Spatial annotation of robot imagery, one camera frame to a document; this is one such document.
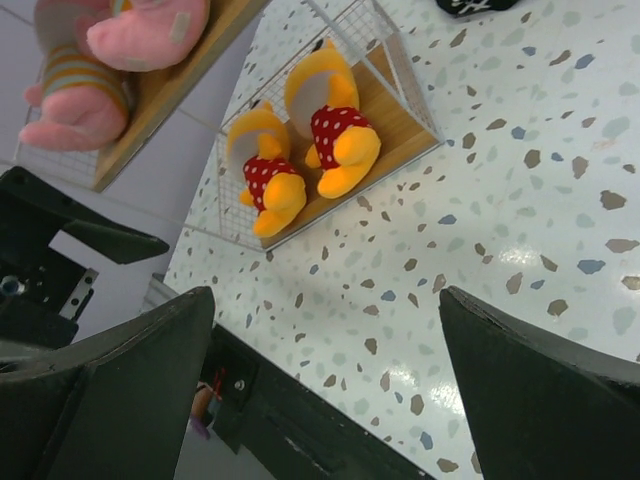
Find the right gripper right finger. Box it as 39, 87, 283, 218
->
439, 287, 639, 479

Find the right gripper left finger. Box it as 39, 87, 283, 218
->
1, 287, 215, 479

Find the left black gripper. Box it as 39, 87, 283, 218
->
1, 167, 170, 349

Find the pink frog plush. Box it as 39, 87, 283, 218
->
19, 43, 129, 152
34, 0, 211, 74

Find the yellow frog plush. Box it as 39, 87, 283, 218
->
226, 100, 307, 239
284, 37, 382, 199

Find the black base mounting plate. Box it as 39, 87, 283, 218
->
195, 326, 429, 479

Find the black printed garment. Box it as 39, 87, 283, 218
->
436, 0, 518, 18

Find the white wire wooden shelf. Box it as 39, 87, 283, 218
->
18, 1, 438, 249

